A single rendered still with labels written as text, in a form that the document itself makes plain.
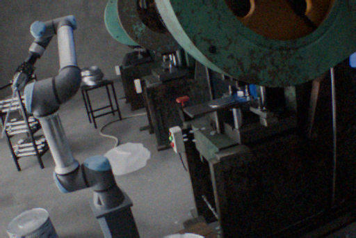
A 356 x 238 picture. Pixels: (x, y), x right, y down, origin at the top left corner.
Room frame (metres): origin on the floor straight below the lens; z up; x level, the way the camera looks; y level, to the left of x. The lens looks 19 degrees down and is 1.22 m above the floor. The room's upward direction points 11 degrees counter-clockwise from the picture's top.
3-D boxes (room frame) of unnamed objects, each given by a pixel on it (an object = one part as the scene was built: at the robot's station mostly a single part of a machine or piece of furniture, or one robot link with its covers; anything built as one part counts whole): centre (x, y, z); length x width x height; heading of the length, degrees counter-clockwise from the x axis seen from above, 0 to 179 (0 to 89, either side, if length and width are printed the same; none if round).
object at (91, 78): (4.29, 1.08, 0.40); 0.45 x 0.40 x 0.79; 25
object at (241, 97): (1.50, -0.31, 0.76); 0.15 x 0.09 x 0.05; 13
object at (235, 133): (1.50, -0.32, 0.68); 0.45 x 0.30 x 0.06; 13
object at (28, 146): (3.20, 1.71, 0.47); 0.46 x 0.43 x 0.95; 83
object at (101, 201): (1.32, 0.42, 0.50); 0.15 x 0.15 x 0.10
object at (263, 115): (1.33, -0.36, 0.76); 0.17 x 0.06 x 0.10; 13
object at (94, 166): (1.32, 0.43, 0.62); 0.13 x 0.12 x 0.14; 101
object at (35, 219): (1.56, 1.07, 0.25); 0.29 x 0.29 x 0.01
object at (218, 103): (1.46, -0.15, 0.72); 0.25 x 0.14 x 0.14; 103
